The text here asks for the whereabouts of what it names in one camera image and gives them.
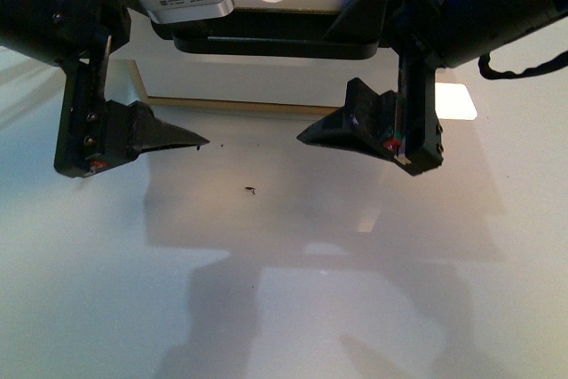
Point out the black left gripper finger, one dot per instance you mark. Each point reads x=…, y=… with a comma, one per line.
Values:
x=96, y=134

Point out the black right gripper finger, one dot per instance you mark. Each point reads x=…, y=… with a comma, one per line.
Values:
x=399, y=126

